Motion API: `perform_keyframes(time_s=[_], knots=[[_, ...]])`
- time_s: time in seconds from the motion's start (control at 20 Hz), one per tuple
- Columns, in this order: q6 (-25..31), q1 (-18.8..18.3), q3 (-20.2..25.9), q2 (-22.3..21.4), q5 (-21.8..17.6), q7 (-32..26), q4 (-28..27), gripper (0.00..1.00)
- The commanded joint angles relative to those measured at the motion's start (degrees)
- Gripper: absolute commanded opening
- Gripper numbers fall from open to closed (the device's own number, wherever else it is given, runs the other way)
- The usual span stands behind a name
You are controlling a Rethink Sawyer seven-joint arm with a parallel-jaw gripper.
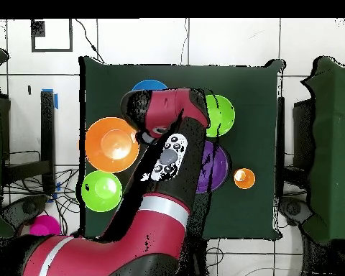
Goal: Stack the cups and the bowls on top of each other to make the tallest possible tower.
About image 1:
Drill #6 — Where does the purple plastic bowl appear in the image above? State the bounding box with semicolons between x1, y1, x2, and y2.
195;139;230;194

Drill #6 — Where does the large orange plastic bowl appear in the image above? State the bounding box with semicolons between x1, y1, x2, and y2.
84;116;141;174

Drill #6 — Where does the green plastic bowl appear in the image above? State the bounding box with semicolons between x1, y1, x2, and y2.
204;94;236;138
80;170;124;213

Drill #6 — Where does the blue plastic bowl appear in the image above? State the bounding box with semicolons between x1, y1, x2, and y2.
131;79;169;92

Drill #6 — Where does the orange plastic cup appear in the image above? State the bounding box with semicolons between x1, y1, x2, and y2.
233;167;257;190

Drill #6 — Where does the dark green tablecloth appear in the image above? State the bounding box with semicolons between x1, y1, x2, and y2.
78;55;285;242

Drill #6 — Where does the black stand with blue tape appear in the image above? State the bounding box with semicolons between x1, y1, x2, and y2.
1;88;59;196

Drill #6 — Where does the black box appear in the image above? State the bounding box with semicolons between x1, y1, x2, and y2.
0;94;12;162
292;98;316;173

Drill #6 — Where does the pink plastic cup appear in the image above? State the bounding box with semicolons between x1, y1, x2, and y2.
29;214;61;237

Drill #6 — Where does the tangle of black cables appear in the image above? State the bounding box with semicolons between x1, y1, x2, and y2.
2;167;81;238

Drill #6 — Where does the black cable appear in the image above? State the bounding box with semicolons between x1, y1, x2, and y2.
74;18;106;65

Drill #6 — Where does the dark square floor frame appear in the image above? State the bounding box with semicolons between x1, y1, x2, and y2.
30;18;73;53

